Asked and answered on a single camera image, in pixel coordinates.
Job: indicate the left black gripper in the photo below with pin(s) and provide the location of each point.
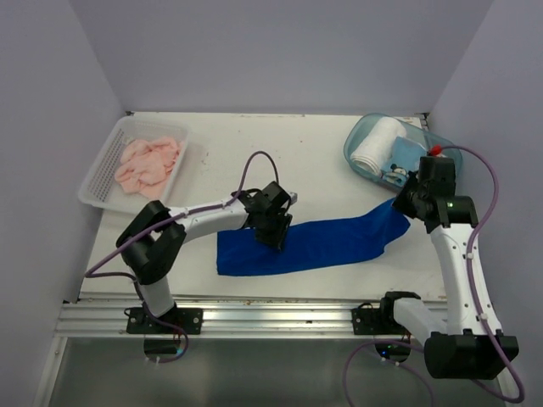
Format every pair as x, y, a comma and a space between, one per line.
277, 237

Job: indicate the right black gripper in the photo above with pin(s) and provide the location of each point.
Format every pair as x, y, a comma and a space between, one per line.
400, 203

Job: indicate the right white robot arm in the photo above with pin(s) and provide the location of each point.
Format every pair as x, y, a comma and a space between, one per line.
470, 343

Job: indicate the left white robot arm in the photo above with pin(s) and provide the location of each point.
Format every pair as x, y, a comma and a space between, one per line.
150, 244

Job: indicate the light blue cartoon towel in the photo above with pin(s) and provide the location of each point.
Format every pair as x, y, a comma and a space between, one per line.
404, 159

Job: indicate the teal transparent plastic tub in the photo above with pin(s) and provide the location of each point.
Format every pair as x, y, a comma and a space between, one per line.
427, 139

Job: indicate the white rolled towel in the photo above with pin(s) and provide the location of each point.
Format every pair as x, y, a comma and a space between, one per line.
374, 149

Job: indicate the pink towel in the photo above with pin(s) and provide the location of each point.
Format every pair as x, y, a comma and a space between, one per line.
147, 166

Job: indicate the white plastic basket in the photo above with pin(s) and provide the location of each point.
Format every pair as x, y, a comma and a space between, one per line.
101, 190

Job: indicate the aluminium rail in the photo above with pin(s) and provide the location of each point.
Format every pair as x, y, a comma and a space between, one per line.
103, 316

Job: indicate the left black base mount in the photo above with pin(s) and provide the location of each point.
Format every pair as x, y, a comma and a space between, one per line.
139, 323

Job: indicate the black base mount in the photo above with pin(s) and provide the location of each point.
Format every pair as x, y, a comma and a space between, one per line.
139, 323
370, 320

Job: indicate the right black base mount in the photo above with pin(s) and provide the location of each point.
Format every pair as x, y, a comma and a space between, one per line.
370, 320

